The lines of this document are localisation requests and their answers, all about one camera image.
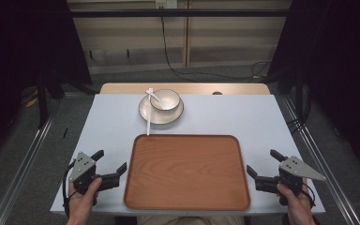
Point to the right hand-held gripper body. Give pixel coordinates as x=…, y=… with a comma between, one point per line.
x=295, y=168

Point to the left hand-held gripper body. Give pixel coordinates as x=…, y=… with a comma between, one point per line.
x=82, y=173

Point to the brown wooden tray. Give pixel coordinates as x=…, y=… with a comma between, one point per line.
x=187, y=175

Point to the white plate with dark rim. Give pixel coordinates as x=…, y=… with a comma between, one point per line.
x=162, y=117

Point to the white ceramic spoon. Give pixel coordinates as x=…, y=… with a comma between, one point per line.
x=154, y=96

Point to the white bowl with dark rim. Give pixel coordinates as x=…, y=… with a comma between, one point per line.
x=168, y=100

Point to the person's left hand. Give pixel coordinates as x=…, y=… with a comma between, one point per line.
x=81, y=206

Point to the person's right hand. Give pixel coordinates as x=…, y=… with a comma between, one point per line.
x=298, y=209

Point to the pale blue table sheet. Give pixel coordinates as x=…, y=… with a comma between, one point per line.
x=231, y=118

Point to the light wooden table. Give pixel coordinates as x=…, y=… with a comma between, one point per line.
x=240, y=89

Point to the black metal stand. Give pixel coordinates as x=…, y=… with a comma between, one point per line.
x=42, y=100

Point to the person's beige trousers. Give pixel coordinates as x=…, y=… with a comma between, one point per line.
x=190, y=220

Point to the black curtain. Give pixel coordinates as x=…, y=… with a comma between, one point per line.
x=340, y=62
x=18, y=47

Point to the black horizontal metal bar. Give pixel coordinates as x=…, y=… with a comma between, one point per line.
x=200, y=13

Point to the aluminium floor rail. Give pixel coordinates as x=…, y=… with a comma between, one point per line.
x=22, y=172
x=325, y=162

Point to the wooden wall post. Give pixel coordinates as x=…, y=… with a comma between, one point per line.
x=186, y=37

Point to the white wall socket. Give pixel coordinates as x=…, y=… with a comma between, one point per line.
x=166, y=3

